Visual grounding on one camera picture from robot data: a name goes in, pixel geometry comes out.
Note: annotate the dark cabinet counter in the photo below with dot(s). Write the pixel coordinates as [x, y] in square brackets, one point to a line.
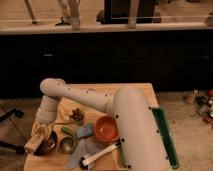
[170, 60]

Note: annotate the orange bowl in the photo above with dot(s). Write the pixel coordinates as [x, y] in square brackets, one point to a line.
[105, 129]

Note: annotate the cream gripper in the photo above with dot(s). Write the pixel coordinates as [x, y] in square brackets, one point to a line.
[41, 131]

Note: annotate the green plastic tray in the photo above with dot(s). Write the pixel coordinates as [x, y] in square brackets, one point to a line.
[164, 129]

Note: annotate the grey cloth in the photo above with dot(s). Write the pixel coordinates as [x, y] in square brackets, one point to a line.
[85, 146]

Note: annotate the yellow banana toy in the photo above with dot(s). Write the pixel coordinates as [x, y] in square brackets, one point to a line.
[64, 113]

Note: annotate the clutter items on floor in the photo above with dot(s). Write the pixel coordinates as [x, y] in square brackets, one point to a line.
[205, 106]

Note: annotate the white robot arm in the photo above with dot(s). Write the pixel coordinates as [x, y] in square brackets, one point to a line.
[141, 141]

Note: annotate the white-handled black brush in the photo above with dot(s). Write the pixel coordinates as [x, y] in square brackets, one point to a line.
[87, 160]

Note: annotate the blue-grey sponge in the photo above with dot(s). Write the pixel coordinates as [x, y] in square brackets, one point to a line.
[85, 131]

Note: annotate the purple bowl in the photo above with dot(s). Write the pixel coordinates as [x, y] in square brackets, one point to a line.
[47, 146]

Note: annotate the green-handled metal measuring cup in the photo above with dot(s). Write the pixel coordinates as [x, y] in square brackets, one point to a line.
[68, 144]

